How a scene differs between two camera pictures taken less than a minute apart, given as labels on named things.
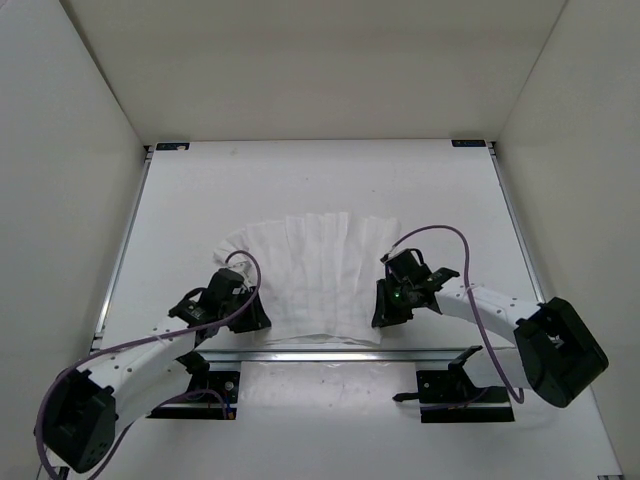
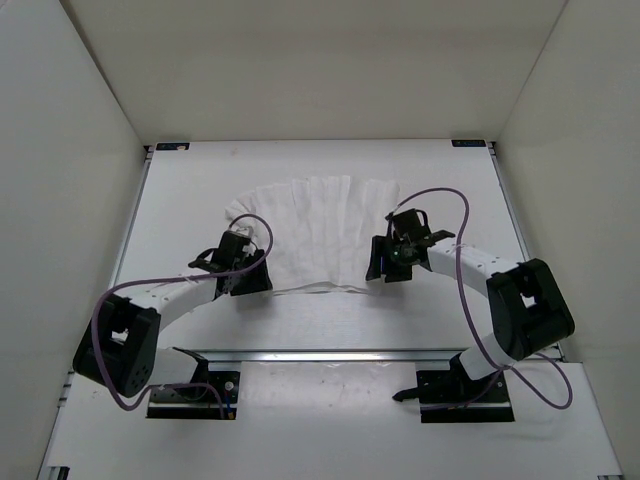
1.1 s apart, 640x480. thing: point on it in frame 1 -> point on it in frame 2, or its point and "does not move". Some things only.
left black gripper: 256,318 -> 259,281
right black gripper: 384,314 -> 378,245
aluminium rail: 347,356 does not move
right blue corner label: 468,143 does not move
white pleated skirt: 320,273 -> 318,229
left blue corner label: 173,146 does not move
